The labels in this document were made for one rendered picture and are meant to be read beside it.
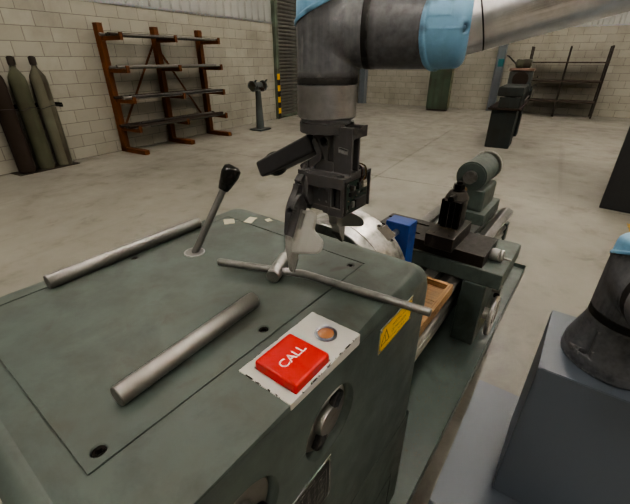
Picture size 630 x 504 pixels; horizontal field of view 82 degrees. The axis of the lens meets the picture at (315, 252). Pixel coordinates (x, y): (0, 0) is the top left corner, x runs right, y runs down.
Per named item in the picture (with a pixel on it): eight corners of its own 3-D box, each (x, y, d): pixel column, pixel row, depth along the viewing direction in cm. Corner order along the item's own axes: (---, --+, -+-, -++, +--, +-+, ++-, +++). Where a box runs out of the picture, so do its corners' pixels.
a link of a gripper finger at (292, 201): (286, 235, 49) (305, 172, 49) (277, 232, 50) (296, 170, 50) (305, 240, 53) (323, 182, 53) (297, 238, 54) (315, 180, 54)
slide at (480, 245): (481, 268, 125) (484, 257, 123) (371, 236, 148) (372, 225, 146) (495, 249, 138) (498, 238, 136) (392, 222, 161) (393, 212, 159)
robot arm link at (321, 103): (284, 84, 45) (323, 81, 51) (286, 123, 47) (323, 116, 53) (335, 86, 41) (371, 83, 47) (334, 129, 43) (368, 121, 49)
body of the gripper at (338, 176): (340, 224, 48) (343, 128, 42) (290, 210, 52) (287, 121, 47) (369, 207, 53) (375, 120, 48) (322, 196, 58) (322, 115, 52)
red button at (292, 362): (296, 400, 38) (295, 386, 37) (255, 373, 41) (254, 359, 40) (329, 366, 42) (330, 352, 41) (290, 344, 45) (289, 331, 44)
